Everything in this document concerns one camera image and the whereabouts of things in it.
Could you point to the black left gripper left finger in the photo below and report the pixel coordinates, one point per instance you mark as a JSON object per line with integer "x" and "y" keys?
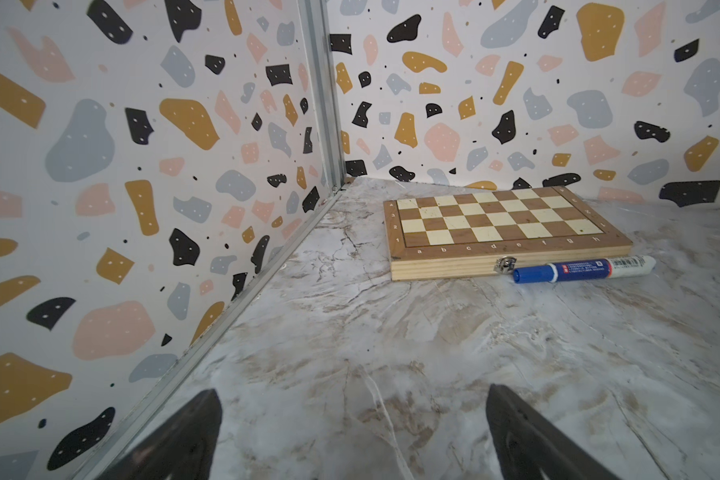
{"x": 181, "y": 448}

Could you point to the wooden chessboard box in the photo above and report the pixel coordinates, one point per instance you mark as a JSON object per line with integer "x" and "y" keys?
{"x": 468, "y": 234}

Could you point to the aluminium corner post left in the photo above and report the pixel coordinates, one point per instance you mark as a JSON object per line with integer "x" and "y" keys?
{"x": 317, "y": 48}

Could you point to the blue white marker pen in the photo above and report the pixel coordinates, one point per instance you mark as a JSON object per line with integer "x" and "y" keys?
{"x": 605, "y": 268}

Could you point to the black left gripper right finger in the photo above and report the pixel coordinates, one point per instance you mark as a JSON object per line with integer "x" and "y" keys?
{"x": 528, "y": 446}

